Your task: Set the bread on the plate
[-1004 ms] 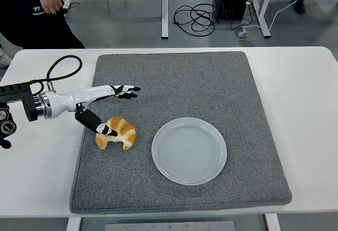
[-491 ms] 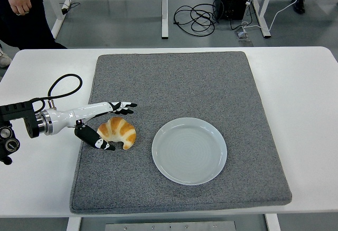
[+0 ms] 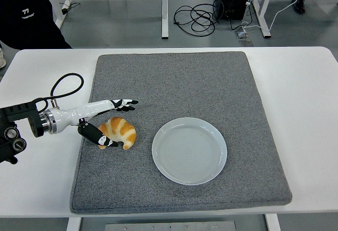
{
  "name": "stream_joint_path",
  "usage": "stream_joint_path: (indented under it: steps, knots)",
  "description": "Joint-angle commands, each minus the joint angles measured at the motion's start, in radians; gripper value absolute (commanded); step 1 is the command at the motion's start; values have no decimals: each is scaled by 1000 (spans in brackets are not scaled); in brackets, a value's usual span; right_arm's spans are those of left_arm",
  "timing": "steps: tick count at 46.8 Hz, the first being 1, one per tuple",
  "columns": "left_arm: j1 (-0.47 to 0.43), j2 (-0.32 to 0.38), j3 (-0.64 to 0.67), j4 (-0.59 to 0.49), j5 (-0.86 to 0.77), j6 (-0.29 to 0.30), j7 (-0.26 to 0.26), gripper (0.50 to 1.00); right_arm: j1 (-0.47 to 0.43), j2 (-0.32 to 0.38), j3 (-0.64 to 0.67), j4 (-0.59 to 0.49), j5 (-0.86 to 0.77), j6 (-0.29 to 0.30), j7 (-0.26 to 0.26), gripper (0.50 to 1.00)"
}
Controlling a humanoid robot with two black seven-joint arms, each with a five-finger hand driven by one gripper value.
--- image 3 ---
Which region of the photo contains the grey fabric mat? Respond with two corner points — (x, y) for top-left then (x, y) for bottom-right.
(69, 51), (293, 214)

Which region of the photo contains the person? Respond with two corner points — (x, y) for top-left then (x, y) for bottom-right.
(0, 0), (72, 50)

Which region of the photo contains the white cable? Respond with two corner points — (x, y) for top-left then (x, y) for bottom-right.
(241, 0), (299, 30)

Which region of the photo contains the metal floor socket box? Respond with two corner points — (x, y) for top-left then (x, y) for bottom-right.
(234, 27), (254, 42)

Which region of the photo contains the coiled black cable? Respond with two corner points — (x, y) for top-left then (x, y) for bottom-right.
(173, 0), (220, 35)

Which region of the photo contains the white power strip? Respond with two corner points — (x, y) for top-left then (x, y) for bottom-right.
(61, 0), (72, 15)

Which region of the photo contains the white table leg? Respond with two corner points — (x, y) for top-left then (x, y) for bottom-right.
(265, 213), (281, 231)
(65, 217), (81, 231)

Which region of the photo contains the white desk leg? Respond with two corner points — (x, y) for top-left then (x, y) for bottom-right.
(160, 0), (169, 40)
(252, 0), (273, 39)

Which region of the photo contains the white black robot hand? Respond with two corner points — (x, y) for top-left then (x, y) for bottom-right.
(52, 98), (139, 149)

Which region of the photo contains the pale grey round plate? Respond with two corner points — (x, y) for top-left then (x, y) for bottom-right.
(151, 117), (228, 186)

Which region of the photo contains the golden croissant bread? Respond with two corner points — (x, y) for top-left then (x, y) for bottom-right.
(98, 116), (137, 150)

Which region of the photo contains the grey metal plate with screws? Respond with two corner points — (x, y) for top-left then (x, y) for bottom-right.
(105, 220), (237, 231)

